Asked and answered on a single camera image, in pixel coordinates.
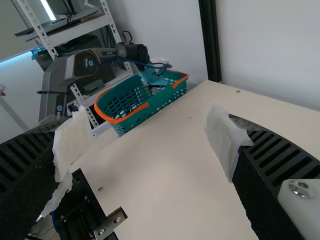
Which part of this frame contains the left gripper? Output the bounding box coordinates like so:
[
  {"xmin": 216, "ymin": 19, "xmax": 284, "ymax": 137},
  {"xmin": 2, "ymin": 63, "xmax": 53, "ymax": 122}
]
[{"xmin": 139, "ymin": 63, "xmax": 168, "ymax": 86}]

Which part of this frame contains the white metal shelf rack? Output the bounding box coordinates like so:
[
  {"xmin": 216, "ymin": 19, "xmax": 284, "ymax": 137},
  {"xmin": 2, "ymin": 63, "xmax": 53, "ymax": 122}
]
[{"xmin": 14, "ymin": 0, "xmax": 135, "ymax": 138}]

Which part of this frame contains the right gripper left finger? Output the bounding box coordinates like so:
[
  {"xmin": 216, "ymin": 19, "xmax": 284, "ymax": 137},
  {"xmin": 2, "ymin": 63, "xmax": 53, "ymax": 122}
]
[{"xmin": 0, "ymin": 104, "xmax": 93, "ymax": 240}]

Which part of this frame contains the blue cable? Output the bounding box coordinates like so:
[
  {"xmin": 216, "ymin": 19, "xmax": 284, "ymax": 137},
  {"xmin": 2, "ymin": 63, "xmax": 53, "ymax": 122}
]
[{"xmin": 99, "ymin": 55, "xmax": 174, "ymax": 74}]

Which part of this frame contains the teal shopping basket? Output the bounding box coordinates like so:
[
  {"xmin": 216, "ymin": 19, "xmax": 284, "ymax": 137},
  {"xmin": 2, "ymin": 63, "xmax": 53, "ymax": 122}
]
[{"xmin": 94, "ymin": 69, "xmax": 190, "ymax": 139}]

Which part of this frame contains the black post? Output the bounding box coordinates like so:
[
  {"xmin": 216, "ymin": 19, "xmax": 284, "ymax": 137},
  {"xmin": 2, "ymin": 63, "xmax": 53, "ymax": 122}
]
[{"xmin": 198, "ymin": 0, "xmax": 224, "ymax": 84}]

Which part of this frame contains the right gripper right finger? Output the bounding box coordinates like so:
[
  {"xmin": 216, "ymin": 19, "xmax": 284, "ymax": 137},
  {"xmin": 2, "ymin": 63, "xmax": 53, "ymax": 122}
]
[{"xmin": 204, "ymin": 101, "xmax": 320, "ymax": 240}]

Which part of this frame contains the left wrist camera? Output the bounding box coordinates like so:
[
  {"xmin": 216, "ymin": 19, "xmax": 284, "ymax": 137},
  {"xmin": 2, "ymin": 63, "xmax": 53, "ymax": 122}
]
[{"xmin": 149, "ymin": 56, "xmax": 170, "ymax": 66}]

